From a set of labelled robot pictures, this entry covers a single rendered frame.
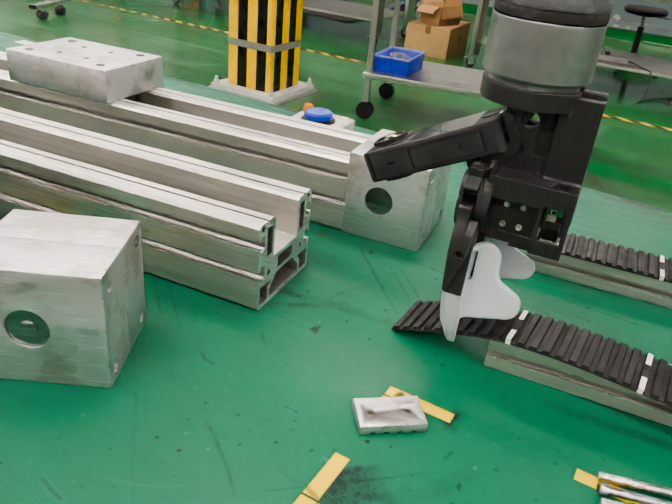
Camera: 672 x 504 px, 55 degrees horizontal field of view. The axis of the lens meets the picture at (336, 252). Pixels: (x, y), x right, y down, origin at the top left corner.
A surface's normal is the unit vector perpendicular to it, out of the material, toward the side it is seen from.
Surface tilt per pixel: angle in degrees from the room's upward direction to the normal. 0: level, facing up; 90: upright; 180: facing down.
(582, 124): 90
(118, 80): 90
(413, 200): 90
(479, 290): 80
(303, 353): 0
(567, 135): 90
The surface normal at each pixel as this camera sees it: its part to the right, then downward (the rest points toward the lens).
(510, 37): -0.80, 0.23
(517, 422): 0.09, -0.88
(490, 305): -0.39, 0.25
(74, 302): -0.03, 0.48
